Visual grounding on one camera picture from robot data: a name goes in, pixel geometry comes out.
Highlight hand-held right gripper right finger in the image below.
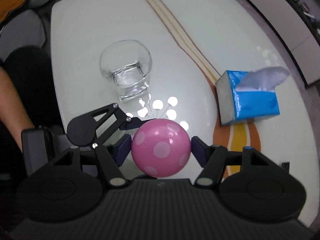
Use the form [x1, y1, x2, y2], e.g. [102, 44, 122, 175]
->
[191, 136, 277, 187]

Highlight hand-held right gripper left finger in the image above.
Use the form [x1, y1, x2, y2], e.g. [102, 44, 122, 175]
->
[51, 134, 132, 187]

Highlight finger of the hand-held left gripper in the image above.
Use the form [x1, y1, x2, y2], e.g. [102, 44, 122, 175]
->
[89, 102, 151, 147]

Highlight pink dotted bottle cap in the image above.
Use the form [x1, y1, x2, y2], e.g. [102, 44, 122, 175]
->
[131, 119, 192, 178]

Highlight clear glass cup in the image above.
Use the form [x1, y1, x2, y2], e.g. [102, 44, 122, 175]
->
[99, 39, 153, 102]

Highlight person's left forearm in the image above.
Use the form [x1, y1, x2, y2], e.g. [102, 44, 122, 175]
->
[0, 66, 35, 153]

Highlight dark cloth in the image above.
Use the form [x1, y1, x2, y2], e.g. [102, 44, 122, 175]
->
[0, 45, 66, 180]

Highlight blue tissue pack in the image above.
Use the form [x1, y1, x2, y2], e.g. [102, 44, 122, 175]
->
[215, 66, 292, 126]

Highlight grey sofa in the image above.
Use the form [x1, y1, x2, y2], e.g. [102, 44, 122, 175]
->
[0, 0, 94, 64]

